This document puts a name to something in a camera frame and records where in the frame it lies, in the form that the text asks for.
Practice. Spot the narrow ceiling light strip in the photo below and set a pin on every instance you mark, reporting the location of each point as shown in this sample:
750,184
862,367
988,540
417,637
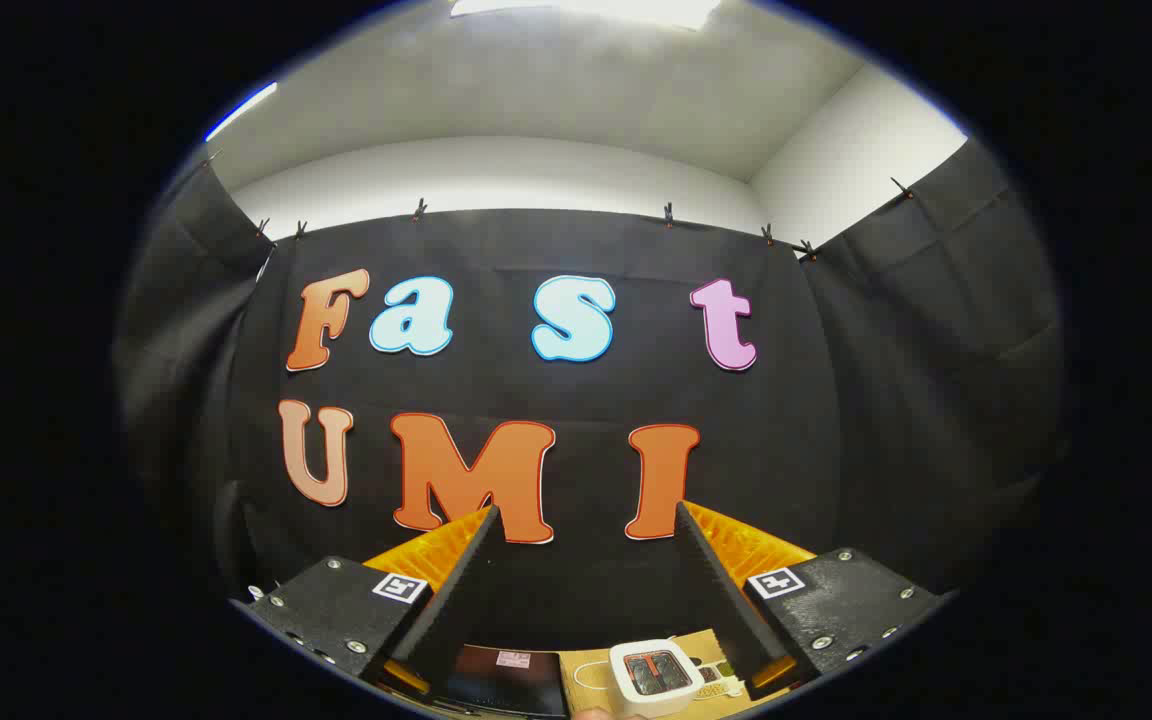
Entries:
239,111

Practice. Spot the white pop-up toaster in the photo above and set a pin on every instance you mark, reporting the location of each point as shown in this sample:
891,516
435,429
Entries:
658,700

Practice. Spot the black toaster oven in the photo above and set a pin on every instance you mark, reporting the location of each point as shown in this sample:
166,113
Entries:
506,680

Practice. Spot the row of black cloth clips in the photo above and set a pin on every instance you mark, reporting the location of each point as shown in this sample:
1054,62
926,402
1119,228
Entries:
668,214

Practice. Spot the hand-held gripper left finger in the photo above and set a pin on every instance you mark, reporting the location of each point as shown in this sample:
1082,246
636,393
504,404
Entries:
456,590

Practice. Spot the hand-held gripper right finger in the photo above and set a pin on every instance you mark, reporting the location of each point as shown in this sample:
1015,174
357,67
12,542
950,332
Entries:
721,590

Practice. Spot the large ceiling light panel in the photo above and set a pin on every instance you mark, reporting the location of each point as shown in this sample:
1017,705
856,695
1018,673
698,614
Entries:
586,8

